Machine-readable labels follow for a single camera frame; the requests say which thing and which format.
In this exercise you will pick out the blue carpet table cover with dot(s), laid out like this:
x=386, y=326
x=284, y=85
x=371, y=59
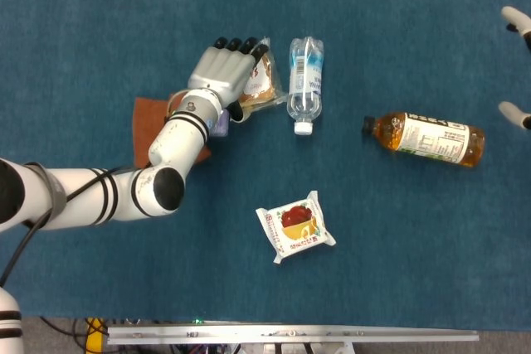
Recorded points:
x=373, y=59

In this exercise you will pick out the amber tea bottle white label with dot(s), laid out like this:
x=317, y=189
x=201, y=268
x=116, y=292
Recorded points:
x=431, y=138

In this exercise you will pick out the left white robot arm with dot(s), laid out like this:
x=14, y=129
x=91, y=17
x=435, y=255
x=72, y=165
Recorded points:
x=178, y=142

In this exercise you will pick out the aluminium profile rail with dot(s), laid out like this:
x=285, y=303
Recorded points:
x=290, y=334

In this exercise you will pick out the brown cloth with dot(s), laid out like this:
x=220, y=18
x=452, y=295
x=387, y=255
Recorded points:
x=145, y=122

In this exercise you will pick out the white snack packet fruit print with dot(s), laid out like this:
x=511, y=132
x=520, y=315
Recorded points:
x=296, y=225

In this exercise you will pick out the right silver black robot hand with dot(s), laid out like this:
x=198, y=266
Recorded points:
x=516, y=18

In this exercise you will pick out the yellow floor strip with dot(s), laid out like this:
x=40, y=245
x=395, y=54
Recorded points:
x=93, y=343

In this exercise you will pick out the clear water bottle white cap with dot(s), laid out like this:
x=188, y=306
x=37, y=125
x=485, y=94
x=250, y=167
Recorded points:
x=305, y=88

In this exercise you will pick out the clear bread slices pack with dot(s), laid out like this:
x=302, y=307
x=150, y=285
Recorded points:
x=263, y=80

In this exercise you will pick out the clear plastic box with label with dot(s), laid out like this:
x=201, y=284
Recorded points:
x=222, y=126

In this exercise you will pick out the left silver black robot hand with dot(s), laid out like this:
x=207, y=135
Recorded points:
x=220, y=70

